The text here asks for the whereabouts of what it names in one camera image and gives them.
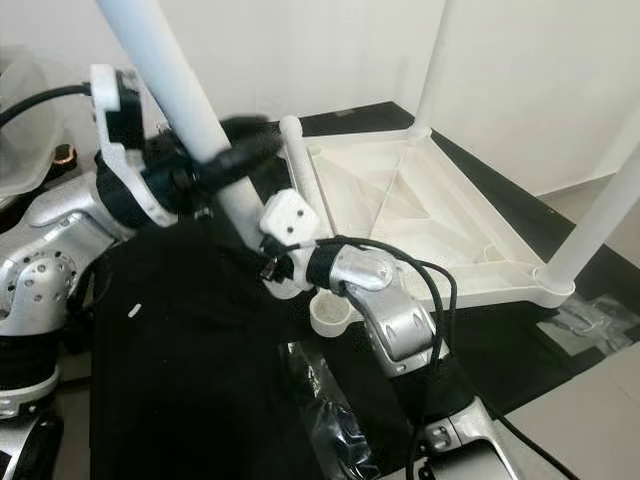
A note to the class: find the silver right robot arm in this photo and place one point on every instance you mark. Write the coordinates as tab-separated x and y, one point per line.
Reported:
380	300

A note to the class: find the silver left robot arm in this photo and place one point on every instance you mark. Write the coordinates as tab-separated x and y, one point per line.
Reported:
50	260

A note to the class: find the white plastic children table top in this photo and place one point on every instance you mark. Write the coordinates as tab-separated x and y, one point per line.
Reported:
440	200

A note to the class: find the small bronze ornament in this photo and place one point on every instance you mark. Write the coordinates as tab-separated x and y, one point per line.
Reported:
67	156

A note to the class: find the black tablecloth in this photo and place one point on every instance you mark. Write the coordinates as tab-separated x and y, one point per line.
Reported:
190	380

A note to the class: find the clear plastic container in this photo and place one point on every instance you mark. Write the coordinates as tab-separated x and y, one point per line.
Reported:
30	140

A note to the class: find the clear tape patch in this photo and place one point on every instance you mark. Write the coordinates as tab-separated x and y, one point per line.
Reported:
590	325
325	420

